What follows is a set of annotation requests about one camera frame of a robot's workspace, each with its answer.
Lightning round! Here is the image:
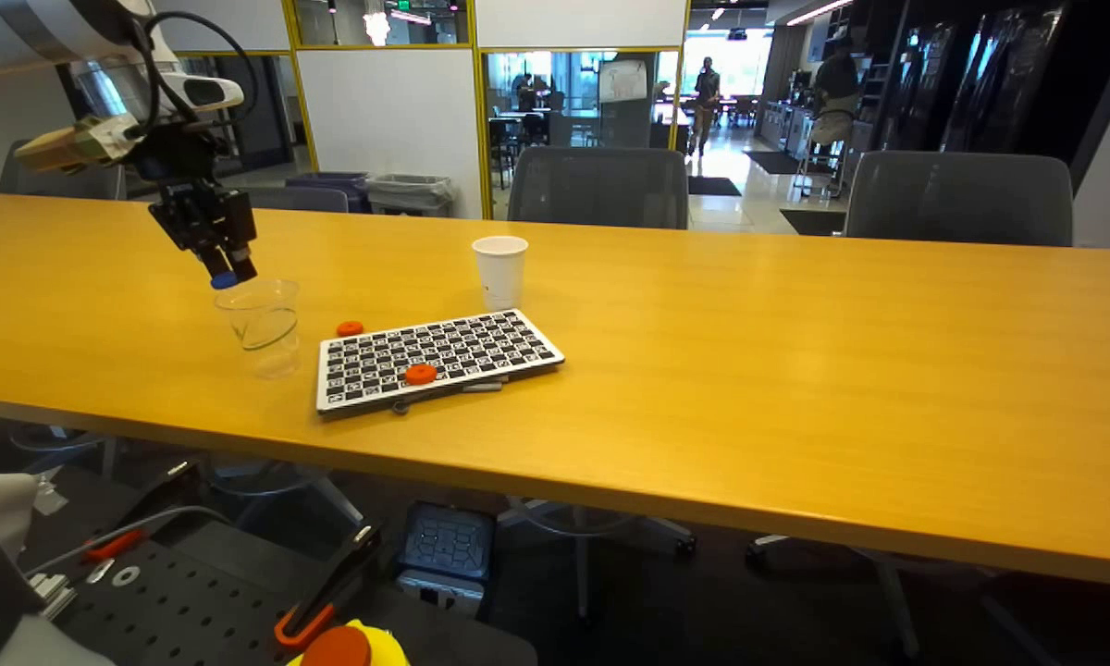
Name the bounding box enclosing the yellow framed glass partition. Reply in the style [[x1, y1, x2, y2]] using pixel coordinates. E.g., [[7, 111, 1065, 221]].
[[29, 0, 696, 221]]

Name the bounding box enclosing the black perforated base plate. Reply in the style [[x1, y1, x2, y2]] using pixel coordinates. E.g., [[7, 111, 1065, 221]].
[[32, 511, 539, 666]]

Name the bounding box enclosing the checkered calibration board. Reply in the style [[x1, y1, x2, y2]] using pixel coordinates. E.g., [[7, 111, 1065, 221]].
[[312, 305, 568, 417]]

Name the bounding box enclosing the yellow red emergency stop button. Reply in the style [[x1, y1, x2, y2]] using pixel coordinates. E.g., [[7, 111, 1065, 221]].
[[286, 616, 414, 666]]

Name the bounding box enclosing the white paper cup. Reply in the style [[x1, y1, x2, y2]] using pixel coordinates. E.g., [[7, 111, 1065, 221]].
[[467, 232, 527, 310]]

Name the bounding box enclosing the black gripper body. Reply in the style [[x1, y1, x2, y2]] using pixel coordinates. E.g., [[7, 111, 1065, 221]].
[[143, 169, 260, 255]]

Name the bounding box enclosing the clear glass cup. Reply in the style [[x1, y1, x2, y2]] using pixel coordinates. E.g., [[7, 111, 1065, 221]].
[[210, 275, 304, 382]]

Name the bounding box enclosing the blue grey mesh box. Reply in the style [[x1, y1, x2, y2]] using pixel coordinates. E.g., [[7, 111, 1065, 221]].
[[392, 500, 499, 611]]

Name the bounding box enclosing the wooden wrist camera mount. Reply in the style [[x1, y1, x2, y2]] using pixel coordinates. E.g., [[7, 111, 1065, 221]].
[[9, 111, 140, 175]]

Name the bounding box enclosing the small red tool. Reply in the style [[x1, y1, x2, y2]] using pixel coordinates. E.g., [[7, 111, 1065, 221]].
[[82, 530, 146, 570]]

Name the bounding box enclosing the black tool with orange handle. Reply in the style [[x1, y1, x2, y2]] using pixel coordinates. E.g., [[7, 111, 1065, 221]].
[[270, 521, 384, 657]]

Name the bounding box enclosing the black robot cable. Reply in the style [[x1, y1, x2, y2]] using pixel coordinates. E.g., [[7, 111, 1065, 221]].
[[143, 8, 261, 127]]

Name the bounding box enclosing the dark floor mat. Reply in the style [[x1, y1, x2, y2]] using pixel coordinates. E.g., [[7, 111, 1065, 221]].
[[685, 175, 746, 200], [777, 202, 852, 241], [746, 144, 805, 176]]

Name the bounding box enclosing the person in dark clothes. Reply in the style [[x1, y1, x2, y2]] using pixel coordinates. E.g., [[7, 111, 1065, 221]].
[[805, 28, 874, 169], [691, 57, 728, 160]]

